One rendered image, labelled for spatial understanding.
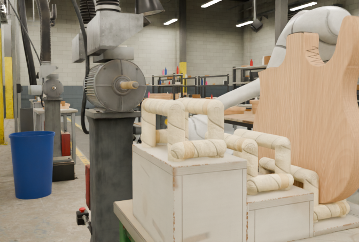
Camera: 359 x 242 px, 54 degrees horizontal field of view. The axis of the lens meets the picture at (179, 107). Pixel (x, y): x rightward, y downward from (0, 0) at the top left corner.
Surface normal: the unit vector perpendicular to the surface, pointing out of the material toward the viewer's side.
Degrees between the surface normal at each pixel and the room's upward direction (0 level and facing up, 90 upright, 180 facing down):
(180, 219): 90
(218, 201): 90
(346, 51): 90
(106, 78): 87
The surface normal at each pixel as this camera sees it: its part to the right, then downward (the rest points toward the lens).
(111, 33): 0.40, 0.04
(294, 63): -0.92, 0.03
